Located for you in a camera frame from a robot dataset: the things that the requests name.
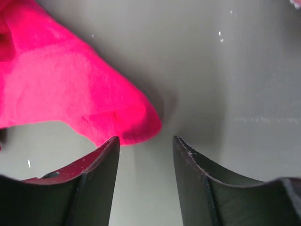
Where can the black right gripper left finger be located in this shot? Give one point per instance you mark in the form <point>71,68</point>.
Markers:
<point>79,194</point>

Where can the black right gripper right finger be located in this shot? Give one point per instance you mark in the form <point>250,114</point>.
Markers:
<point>212,195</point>

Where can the light pink folded t shirt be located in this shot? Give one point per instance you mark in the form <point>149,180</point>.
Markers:
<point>296,3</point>

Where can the crimson red t shirt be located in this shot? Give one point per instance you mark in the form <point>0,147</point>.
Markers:
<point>47,73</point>

